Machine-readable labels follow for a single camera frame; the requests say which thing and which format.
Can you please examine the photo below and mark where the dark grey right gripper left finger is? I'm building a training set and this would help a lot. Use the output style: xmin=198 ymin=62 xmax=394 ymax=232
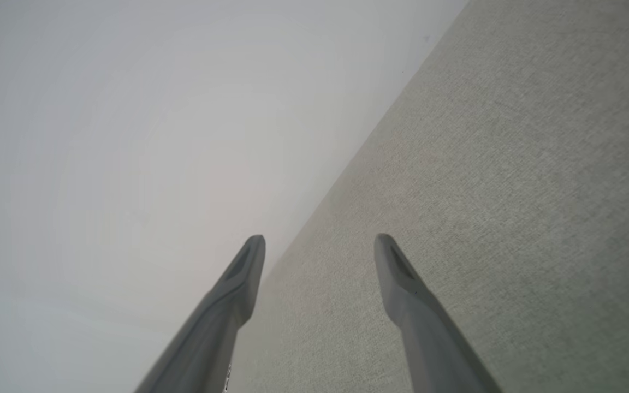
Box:
xmin=134 ymin=235 xmax=266 ymax=393

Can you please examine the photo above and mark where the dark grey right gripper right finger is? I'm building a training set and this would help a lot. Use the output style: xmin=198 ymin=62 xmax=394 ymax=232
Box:
xmin=375 ymin=234 xmax=503 ymax=393

